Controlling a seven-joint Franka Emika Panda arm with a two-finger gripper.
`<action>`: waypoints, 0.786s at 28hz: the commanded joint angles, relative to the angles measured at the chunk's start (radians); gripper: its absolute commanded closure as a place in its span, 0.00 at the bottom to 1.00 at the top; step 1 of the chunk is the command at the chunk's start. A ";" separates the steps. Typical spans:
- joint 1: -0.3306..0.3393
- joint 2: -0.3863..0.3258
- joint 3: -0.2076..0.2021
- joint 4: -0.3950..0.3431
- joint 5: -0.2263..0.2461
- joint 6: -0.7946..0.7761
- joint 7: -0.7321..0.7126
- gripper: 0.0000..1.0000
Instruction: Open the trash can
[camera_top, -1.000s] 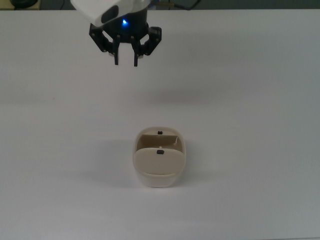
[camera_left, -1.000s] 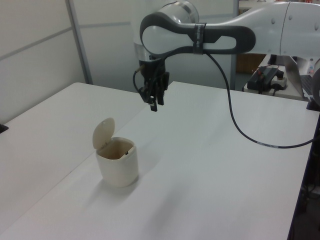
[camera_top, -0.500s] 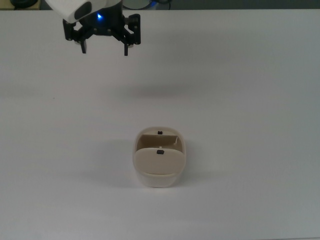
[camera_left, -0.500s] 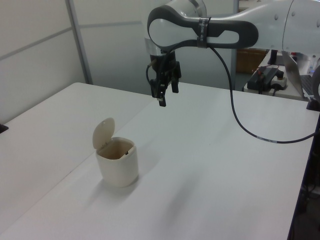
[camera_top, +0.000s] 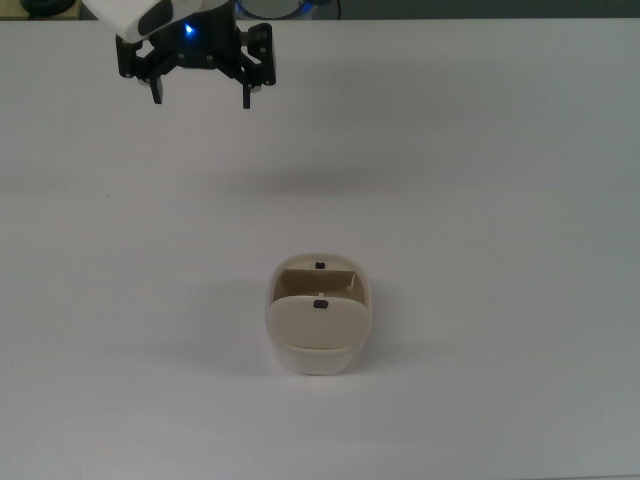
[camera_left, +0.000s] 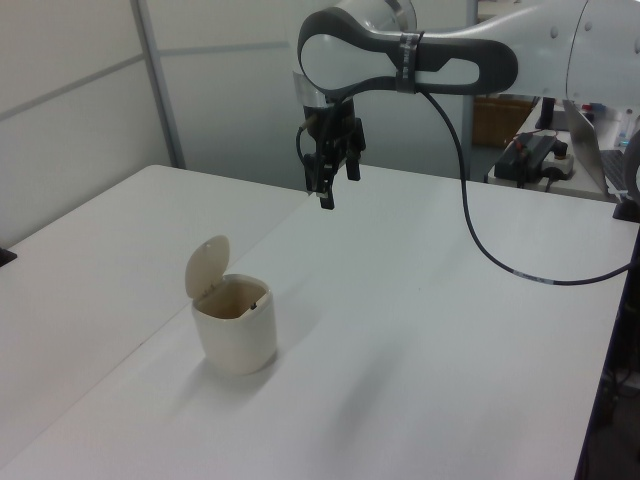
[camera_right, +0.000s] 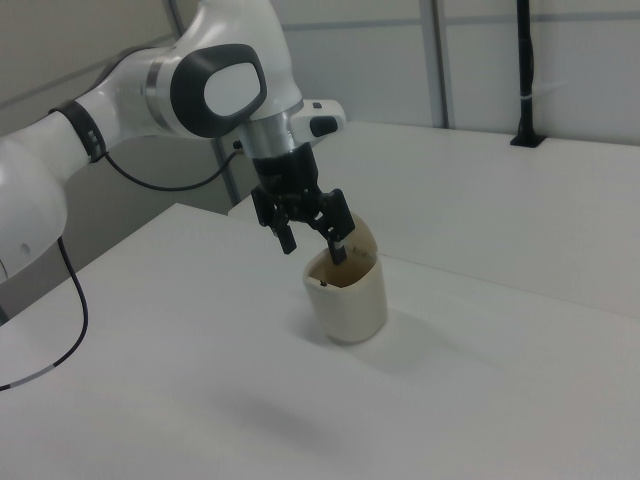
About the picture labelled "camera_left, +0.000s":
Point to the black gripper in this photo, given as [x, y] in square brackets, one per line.
[332, 127]

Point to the small beige trash can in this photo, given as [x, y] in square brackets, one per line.
[235, 340]

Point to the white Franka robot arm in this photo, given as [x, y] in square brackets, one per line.
[530, 50]

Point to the brown cardboard box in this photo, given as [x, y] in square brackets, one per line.
[500, 120]

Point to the black power supply unit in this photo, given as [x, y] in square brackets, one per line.
[522, 155]

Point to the black monitor stand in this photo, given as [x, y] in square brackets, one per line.
[546, 112]

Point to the white power strip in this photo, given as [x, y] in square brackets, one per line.
[559, 167]

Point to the pale office desk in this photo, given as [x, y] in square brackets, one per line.
[575, 191]

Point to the silver laptop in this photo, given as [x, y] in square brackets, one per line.
[582, 145]

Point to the black clamp base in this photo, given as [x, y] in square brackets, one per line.
[627, 210]

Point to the grey partition post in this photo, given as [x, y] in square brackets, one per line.
[160, 85]

